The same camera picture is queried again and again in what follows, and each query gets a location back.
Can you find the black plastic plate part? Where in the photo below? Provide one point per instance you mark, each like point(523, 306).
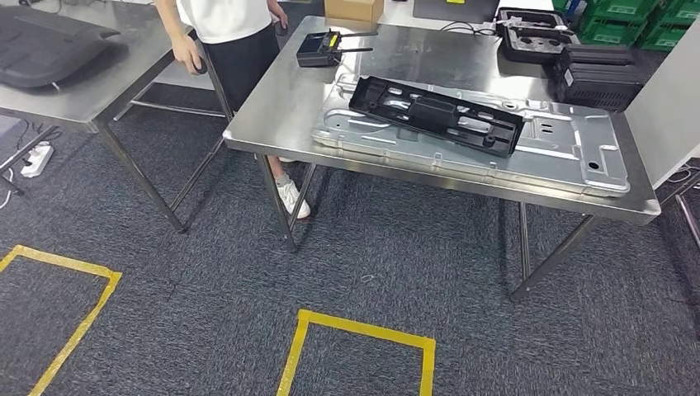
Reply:
point(437, 115)

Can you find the black plastic tray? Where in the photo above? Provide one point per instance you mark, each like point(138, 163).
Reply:
point(533, 38)

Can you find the green plastic crate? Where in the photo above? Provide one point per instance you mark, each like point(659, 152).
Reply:
point(664, 35)
point(623, 8)
point(681, 11)
point(607, 33)

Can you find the small black handheld device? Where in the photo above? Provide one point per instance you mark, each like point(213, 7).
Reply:
point(281, 28)

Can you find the black router with antennas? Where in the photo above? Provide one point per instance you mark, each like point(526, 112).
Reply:
point(314, 52)

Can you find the pressed sheet metal panel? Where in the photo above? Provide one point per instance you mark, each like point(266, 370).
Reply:
point(574, 153)

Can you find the person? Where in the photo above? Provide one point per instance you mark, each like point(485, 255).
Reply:
point(235, 54)

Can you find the stainless steel workbench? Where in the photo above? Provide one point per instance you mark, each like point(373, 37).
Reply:
point(290, 115)

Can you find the white partition board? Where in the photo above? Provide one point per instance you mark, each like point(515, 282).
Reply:
point(667, 109)

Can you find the large black plastic panel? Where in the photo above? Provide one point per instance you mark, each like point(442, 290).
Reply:
point(43, 49)

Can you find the small black round object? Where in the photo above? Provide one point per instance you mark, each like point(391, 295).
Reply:
point(201, 66)

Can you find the black desk mat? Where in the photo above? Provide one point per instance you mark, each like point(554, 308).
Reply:
point(454, 10)

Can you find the stainless steel table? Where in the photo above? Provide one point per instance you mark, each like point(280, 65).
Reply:
point(109, 82)

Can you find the white power strip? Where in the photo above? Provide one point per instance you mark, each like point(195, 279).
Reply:
point(37, 159)

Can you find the black ribbed box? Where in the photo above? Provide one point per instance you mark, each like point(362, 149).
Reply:
point(596, 76)

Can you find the brown cardboard box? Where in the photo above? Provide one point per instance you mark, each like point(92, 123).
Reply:
point(352, 10)

